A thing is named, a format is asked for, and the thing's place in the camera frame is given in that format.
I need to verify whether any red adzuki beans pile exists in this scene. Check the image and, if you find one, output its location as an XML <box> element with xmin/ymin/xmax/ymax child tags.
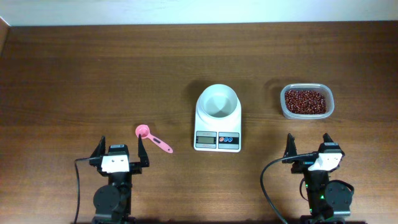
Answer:
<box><xmin>284</xmin><ymin>90</ymin><xmax>326</xmax><ymax>114</ymax></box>

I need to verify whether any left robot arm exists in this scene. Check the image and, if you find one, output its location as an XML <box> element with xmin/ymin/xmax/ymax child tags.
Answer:
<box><xmin>90</xmin><ymin>136</ymin><xmax>150</xmax><ymax>223</ymax></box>

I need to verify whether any pink measuring scoop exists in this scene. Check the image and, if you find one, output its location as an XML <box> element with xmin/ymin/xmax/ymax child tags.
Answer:
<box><xmin>135</xmin><ymin>124</ymin><xmax>174</xmax><ymax>154</ymax></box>

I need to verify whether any white digital kitchen scale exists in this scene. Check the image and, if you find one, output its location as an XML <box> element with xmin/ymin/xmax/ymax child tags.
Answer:
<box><xmin>193</xmin><ymin>106</ymin><xmax>243</xmax><ymax>153</ymax></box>

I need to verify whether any right black cable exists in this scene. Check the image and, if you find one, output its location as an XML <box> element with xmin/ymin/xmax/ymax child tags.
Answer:
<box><xmin>259</xmin><ymin>152</ymin><xmax>321</xmax><ymax>224</ymax></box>

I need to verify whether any clear plastic bean container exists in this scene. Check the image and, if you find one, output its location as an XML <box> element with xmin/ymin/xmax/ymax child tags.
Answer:
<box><xmin>280</xmin><ymin>83</ymin><xmax>335</xmax><ymax>119</ymax></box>

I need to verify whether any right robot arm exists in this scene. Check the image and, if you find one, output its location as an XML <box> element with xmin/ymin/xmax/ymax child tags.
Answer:
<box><xmin>283</xmin><ymin>133</ymin><xmax>354</xmax><ymax>223</ymax></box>

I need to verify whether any white round bowl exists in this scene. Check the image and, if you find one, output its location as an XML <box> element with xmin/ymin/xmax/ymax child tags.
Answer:
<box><xmin>197</xmin><ymin>84</ymin><xmax>241</xmax><ymax>119</ymax></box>

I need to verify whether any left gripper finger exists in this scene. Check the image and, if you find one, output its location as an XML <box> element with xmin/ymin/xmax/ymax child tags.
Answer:
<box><xmin>90</xmin><ymin>136</ymin><xmax>106</xmax><ymax>159</ymax></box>
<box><xmin>137</xmin><ymin>134</ymin><xmax>149</xmax><ymax>167</ymax></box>

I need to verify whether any black cable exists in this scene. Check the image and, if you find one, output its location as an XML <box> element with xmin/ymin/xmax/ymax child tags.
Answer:
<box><xmin>259</xmin><ymin>152</ymin><xmax>321</xmax><ymax>224</ymax></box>
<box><xmin>73</xmin><ymin>157</ymin><xmax>94</xmax><ymax>224</ymax></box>

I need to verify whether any left black cable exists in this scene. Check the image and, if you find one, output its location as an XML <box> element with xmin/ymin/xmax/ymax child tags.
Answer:
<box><xmin>73</xmin><ymin>157</ymin><xmax>94</xmax><ymax>224</ymax></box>

